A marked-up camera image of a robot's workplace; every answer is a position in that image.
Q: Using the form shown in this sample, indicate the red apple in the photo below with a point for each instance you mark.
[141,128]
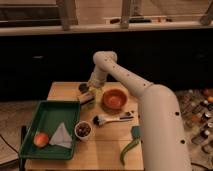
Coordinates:
[41,139]

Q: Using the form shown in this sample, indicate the teal sponge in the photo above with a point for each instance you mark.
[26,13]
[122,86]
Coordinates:
[135,132]

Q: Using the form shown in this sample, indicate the orange clay bowl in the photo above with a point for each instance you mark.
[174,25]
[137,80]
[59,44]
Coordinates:
[114,99]

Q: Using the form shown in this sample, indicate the green plastic tray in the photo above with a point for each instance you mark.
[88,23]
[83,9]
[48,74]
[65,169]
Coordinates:
[47,118]

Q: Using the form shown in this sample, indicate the black bristle brush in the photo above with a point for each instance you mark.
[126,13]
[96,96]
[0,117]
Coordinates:
[102,119]

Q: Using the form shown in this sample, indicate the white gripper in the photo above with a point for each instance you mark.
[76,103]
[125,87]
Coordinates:
[93,82]

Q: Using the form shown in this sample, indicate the white folded cloth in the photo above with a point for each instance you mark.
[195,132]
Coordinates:
[61,137]

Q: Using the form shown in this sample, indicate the wooden railing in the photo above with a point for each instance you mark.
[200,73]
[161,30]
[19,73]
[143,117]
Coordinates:
[39,17]

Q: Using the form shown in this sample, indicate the green chili pepper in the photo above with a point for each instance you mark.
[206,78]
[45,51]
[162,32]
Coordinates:
[127,148]

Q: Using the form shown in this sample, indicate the rectangular eraser block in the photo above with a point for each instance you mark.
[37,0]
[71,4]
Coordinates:
[87,100]

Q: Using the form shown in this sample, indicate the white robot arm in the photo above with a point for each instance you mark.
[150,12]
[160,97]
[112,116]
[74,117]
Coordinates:
[164,146]

